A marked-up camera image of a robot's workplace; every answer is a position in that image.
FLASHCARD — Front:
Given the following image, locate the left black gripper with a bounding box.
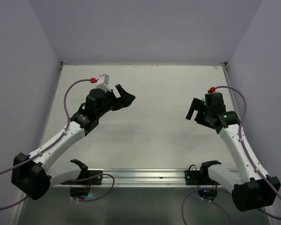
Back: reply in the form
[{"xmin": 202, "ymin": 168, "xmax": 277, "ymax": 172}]
[{"xmin": 96, "ymin": 84, "xmax": 134, "ymax": 118}]

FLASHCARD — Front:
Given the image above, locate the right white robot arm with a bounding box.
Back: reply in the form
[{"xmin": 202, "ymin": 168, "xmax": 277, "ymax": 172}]
[{"xmin": 186, "ymin": 92, "xmax": 281, "ymax": 211}]

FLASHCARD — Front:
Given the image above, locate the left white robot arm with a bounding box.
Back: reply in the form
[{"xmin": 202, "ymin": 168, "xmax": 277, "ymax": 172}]
[{"xmin": 11, "ymin": 84, "xmax": 135, "ymax": 200}]

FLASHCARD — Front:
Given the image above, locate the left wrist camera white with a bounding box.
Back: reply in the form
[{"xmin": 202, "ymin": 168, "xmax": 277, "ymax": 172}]
[{"xmin": 95, "ymin": 74, "xmax": 110, "ymax": 92}]

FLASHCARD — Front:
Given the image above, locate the aluminium mounting rail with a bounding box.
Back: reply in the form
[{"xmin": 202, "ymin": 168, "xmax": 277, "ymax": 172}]
[{"xmin": 51, "ymin": 169, "xmax": 196, "ymax": 188}]

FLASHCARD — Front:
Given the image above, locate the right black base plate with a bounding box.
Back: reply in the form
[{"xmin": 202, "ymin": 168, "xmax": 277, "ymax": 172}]
[{"xmin": 184, "ymin": 160, "xmax": 221, "ymax": 201}]

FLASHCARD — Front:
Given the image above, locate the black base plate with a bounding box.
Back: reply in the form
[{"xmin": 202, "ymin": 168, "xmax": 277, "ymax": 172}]
[
  {"xmin": 70, "ymin": 159, "xmax": 102, "ymax": 200},
  {"xmin": 184, "ymin": 160, "xmax": 221, "ymax": 201}
]

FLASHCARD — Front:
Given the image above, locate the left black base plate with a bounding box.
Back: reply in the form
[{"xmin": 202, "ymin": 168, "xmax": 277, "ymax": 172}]
[{"xmin": 70, "ymin": 159, "xmax": 102, "ymax": 200}]

